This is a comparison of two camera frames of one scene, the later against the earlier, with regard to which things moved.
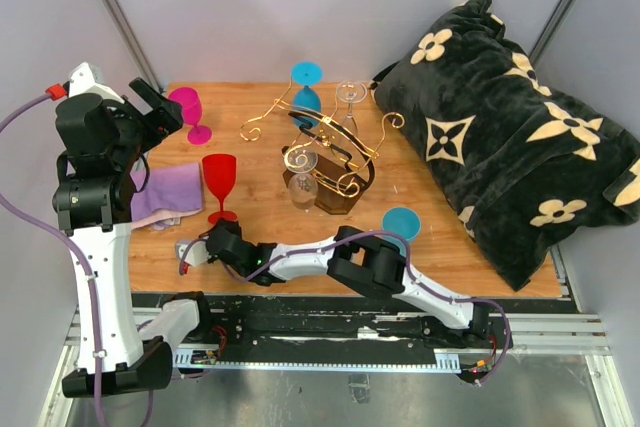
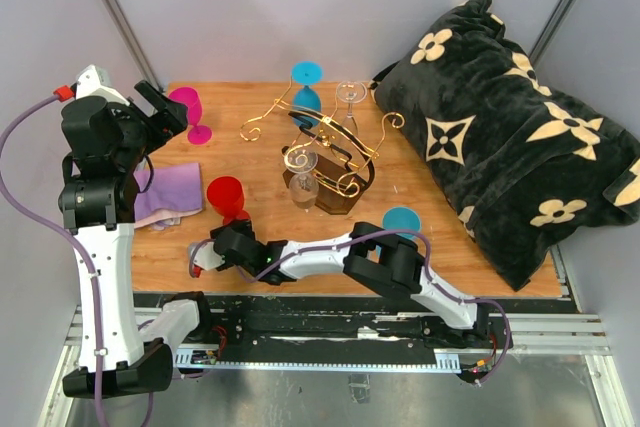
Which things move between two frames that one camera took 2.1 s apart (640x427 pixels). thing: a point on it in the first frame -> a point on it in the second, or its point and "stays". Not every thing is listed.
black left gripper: x=164 y=118 stays
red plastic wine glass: x=220 y=173 -> x=225 y=196
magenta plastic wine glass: x=191 y=113 stays
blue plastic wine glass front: x=401 y=220 stays
